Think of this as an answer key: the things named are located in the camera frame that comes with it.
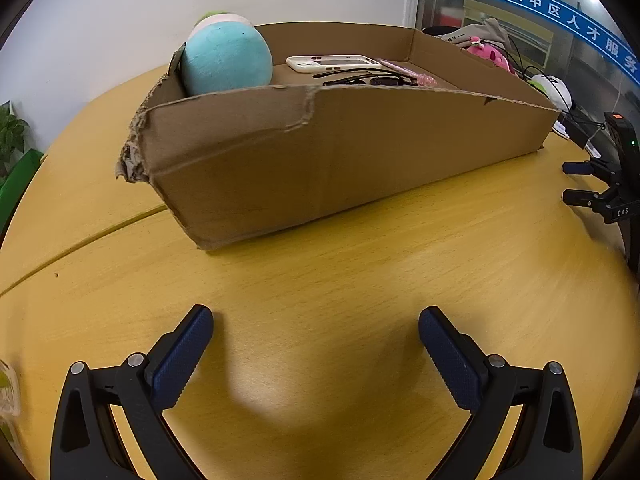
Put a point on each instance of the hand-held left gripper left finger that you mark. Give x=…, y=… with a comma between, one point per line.
x=180, y=355

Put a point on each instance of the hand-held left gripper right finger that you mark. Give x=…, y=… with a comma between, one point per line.
x=450, y=355

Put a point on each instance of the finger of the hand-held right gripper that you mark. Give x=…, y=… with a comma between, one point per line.
x=582, y=198
x=582, y=166

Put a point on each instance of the black eyeglasses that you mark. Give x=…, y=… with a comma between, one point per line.
x=385, y=81

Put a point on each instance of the brown cardboard box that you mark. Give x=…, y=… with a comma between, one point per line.
x=325, y=160

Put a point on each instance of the white computer mouse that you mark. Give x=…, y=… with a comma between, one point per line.
x=550, y=87

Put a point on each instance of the pink round toy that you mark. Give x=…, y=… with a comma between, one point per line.
x=490, y=55

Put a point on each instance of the blue window banner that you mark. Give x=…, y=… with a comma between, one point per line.
x=560, y=7

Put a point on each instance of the grey cloth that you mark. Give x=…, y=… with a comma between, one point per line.
x=480, y=32

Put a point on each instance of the pink pen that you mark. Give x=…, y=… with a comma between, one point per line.
x=400, y=67

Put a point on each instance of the white handheld game console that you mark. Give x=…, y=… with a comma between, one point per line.
x=325, y=63

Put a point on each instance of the green potted plant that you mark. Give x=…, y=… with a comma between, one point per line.
x=10, y=130

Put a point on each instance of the blue and pink plush toy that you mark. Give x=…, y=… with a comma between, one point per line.
x=225, y=60

